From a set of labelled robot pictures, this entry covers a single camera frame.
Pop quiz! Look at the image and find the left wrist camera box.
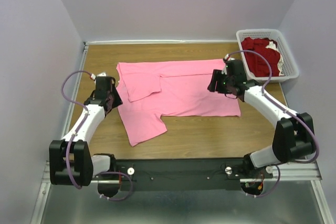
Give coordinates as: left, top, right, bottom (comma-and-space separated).
90, 72, 107, 80

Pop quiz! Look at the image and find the white plastic basket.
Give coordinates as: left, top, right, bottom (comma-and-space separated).
236, 29, 299, 83

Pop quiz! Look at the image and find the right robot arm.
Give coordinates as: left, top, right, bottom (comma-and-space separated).
207, 60, 318, 178

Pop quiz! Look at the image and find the pink t shirt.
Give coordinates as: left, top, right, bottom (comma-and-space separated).
117, 59, 241, 146

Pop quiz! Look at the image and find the aluminium frame rail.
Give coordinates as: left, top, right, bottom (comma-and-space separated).
41, 158, 322, 183

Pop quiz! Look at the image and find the white cloth in basket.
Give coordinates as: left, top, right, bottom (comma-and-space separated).
266, 40, 284, 76

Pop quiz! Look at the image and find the red t shirt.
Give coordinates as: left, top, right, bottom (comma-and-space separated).
240, 37, 281, 78

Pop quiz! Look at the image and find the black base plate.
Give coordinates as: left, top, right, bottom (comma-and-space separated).
93, 158, 273, 197

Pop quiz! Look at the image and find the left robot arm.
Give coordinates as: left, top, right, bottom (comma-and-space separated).
49, 72, 122, 189

